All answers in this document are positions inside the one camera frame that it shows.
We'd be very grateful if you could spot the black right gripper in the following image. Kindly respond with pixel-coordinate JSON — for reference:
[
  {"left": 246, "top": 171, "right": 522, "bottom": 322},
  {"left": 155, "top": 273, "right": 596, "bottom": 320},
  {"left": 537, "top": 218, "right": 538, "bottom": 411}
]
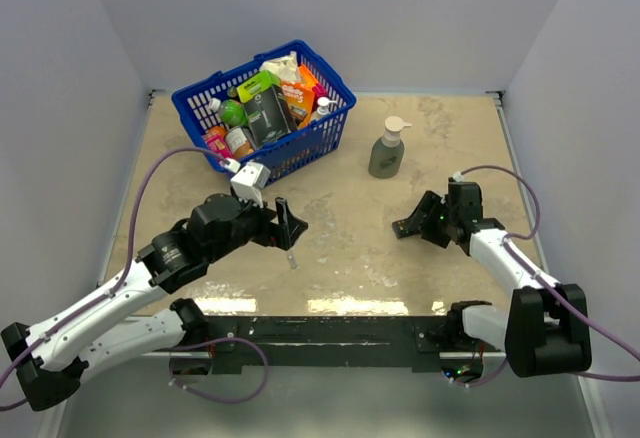
[{"left": 402, "top": 190, "right": 458, "bottom": 249}]

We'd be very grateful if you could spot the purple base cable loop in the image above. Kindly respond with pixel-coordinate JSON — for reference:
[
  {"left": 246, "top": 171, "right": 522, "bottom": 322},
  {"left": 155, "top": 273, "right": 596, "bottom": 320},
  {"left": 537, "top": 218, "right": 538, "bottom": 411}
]
[{"left": 168, "top": 336, "right": 270, "bottom": 405}]

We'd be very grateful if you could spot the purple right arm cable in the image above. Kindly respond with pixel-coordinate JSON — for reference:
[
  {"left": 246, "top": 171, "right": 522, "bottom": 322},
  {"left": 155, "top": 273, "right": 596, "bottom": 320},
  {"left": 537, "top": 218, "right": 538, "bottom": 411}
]
[{"left": 449, "top": 165, "right": 640, "bottom": 383}]

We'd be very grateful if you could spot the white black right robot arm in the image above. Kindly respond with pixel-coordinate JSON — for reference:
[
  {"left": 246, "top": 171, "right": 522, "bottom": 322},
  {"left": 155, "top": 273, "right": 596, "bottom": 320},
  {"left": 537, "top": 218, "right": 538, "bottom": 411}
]
[{"left": 392, "top": 179, "right": 592, "bottom": 377}]

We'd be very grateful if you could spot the green round bottle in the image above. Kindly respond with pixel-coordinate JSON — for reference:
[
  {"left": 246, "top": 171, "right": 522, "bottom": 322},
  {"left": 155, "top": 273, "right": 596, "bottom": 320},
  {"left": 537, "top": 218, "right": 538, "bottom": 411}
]
[{"left": 207, "top": 98, "right": 248, "bottom": 128}]

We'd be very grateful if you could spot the orange labelled jar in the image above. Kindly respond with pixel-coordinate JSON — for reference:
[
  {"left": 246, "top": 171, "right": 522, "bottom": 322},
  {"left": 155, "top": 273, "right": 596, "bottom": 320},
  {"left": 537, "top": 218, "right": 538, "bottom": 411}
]
[{"left": 225, "top": 126, "right": 256, "bottom": 160}]

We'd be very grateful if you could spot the white pump bottle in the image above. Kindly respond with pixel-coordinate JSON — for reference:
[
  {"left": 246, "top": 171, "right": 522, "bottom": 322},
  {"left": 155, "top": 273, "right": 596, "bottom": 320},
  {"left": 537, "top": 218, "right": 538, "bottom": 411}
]
[{"left": 310, "top": 96, "right": 336, "bottom": 123}]

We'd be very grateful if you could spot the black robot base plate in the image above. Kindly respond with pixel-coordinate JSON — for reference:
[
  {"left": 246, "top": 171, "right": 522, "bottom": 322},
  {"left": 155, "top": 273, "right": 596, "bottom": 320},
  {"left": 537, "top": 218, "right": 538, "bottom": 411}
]
[{"left": 149, "top": 314, "right": 506, "bottom": 375}]

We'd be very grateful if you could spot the pink snack packet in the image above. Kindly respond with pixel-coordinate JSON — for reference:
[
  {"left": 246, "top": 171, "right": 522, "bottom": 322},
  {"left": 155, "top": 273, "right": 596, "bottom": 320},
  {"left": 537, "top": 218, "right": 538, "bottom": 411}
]
[{"left": 202, "top": 126, "right": 234, "bottom": 168}]

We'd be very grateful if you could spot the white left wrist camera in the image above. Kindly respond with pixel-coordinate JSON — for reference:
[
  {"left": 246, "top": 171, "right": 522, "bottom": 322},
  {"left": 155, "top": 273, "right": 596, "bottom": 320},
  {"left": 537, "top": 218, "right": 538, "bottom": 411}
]
[{"left": 230, "top": 162, "right": 271, "bottom": 208}]

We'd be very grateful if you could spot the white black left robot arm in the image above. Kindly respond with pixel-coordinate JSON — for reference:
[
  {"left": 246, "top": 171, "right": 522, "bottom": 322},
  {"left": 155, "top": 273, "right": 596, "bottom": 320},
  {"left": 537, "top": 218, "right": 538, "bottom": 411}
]
[{"left": 1, "top": 193, "right": 308, "bottom": 412}]

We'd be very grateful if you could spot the grey soap pump bottle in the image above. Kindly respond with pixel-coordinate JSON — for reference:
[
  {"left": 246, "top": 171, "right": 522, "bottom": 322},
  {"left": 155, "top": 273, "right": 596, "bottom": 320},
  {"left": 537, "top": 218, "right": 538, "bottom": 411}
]
[{"left": 368, "top": 116, "right": 411, "bottom": 179}]

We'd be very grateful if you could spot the orange razor blade box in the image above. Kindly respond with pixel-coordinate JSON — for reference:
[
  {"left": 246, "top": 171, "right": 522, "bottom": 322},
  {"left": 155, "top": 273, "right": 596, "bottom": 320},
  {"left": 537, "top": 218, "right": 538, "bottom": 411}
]
[{"left": 281, "top": 81, "right": 316, "bottom": 129}]

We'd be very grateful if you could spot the beige crumpled bag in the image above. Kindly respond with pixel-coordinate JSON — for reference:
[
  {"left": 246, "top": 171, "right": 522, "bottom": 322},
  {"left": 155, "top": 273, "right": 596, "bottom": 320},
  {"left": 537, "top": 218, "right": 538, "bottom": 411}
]
[{"left": 259, "top": 51, "right": 302, "bottom": 83}]

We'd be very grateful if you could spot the black remote control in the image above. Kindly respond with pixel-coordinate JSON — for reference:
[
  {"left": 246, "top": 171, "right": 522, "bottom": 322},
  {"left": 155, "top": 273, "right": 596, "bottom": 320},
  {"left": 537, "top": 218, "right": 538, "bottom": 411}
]
[{"left": 392, "top": 219, "right": 421, "bottom": 239}]

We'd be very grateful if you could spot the black green razor box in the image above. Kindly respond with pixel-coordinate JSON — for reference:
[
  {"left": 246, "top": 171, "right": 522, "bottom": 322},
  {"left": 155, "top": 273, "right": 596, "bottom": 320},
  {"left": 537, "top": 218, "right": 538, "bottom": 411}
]
[{"left": 237, "top": 70, "right": 297, "bottom": 148}]

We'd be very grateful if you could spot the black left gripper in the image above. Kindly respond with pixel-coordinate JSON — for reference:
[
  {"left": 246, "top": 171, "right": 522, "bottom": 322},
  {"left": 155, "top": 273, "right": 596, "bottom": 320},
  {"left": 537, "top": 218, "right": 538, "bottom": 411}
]
[{"left": 207, "top": 188, "right": 308, "bottom": 264}]

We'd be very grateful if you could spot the blue plastic shopping basket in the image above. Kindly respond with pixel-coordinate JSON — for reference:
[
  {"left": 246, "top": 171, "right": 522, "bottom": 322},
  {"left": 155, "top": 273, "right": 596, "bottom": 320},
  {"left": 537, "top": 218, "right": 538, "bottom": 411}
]
[{"left": 171, "top": 40, "right": 356, "bottom": 183}]

